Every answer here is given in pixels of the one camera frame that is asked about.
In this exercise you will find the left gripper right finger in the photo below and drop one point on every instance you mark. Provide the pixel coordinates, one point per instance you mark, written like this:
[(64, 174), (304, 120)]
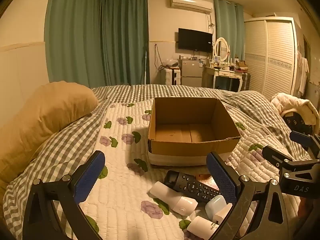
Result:
[(258, 209)]

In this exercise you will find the white cylindrical bottle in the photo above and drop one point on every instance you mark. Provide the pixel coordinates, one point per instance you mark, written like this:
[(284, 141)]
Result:
[(182, 205)]

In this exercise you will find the white dressing table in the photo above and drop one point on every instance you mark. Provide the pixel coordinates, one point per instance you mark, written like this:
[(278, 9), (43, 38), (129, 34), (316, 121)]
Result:
[(210, 75)]

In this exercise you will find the green curtain left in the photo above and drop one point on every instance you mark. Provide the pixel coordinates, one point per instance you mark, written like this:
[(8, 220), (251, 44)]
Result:
[(97, 42)]

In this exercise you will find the white louvered wardrobe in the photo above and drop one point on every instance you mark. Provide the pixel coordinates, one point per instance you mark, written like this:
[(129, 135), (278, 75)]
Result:
[(271, 55)]

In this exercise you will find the black wall television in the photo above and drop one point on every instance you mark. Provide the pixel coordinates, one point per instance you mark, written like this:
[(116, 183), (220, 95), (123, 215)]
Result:
[(195, 40)]

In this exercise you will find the pink glitter notebook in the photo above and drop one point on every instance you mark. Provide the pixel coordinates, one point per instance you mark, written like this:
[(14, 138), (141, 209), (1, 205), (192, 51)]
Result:
[(205, 178)]

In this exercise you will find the tan pillow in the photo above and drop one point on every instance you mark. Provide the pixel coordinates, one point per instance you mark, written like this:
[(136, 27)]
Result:
[(51, 108)]

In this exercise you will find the black patterned garment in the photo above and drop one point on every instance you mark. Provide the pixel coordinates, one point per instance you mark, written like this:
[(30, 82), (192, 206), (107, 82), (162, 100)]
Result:
[(295, 122)]

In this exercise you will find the floral white quilt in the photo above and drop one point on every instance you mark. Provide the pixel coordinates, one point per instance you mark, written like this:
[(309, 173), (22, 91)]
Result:
[(140, 169)]

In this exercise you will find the green curtain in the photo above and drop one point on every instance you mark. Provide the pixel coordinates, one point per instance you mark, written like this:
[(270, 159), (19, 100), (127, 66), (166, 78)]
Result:
[(97, 42), (230, 25)]

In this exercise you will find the white tube with label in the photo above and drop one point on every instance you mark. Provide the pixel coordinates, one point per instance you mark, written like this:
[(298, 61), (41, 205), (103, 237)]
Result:
[(202, 227)]

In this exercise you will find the green curtain right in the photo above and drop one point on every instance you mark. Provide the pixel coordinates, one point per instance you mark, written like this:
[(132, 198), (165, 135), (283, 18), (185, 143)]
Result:
[(230, 25)]

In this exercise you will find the brown cardboard box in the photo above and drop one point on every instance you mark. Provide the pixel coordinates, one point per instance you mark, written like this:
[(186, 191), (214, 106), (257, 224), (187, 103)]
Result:
[(183, 131)]

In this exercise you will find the black remote control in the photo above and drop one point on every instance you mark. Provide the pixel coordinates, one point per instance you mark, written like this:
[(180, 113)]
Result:
[(189, 186)]

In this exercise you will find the white air conditioner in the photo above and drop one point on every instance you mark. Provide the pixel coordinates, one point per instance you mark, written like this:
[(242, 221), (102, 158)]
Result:
[(195, 5)]

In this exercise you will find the white storage cabinet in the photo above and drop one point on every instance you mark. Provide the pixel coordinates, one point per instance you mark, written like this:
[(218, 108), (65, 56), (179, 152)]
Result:
[(171, 76)]

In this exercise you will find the grey checked bed sheet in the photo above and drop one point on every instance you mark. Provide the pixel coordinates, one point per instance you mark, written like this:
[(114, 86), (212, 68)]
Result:
[(62, 147)]

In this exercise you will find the silver mini fridge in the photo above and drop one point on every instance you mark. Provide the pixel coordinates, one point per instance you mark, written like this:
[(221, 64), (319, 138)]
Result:
[(191, 73)]

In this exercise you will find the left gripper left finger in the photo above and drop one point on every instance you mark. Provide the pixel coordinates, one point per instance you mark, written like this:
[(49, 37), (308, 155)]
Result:
[(40, 218)]

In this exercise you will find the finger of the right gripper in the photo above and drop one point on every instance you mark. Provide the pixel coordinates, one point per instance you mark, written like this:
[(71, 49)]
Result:
[(310, 142), (275, 157)]

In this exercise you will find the white oval mirror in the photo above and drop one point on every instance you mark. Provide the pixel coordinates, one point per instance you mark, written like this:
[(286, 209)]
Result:
[(221, 49)]

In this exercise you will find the white charger block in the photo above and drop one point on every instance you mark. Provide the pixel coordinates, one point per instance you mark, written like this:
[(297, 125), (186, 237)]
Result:
[(221, 215)]

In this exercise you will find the white padded jacket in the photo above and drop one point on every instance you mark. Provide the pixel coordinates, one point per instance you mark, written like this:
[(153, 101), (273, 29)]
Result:
[(285, 103)]

